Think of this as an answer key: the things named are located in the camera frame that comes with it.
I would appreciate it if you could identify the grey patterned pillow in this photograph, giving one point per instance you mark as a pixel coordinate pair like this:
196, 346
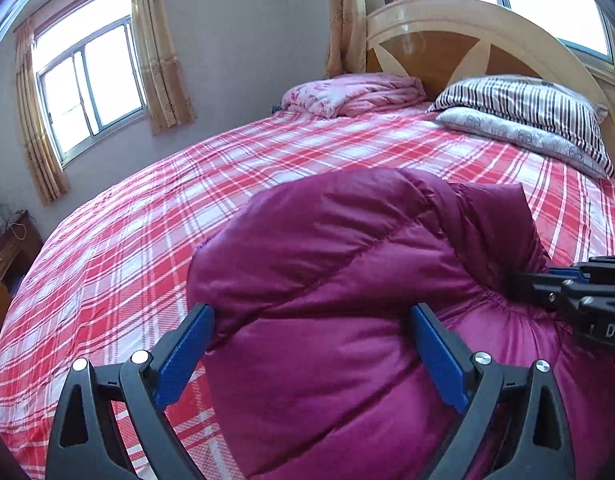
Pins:
512, 132

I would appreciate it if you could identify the folded pink blanket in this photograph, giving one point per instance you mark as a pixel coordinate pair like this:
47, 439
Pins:
352, 92

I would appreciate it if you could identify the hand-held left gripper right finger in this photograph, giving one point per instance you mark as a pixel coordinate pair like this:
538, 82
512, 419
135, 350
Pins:
437, 355

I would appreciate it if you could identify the small sliding window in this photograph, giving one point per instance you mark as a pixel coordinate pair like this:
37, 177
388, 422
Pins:
92, 85

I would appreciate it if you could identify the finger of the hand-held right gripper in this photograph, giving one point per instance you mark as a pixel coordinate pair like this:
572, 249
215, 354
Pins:
602, 266
537, 285

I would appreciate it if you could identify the wooden bed headboard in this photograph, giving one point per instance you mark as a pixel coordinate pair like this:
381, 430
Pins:
462, 45

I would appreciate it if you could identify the beige curtain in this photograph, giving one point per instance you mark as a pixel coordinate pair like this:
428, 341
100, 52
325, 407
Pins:
345, 20
162, 60
37, 135

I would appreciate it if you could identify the wooden desk with drawers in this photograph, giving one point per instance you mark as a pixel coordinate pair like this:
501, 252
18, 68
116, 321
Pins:
7, 275

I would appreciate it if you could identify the magenta quilted down jacket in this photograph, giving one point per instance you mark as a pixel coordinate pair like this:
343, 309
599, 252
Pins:
312, 260

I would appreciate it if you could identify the striped pillow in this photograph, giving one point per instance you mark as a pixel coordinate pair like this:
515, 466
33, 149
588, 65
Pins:
527, 97

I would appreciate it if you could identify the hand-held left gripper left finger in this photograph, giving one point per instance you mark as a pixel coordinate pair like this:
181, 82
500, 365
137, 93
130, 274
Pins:
187, 350

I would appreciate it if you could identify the bed with red plaid sheet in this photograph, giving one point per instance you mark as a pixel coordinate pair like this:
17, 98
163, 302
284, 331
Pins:
137, 220

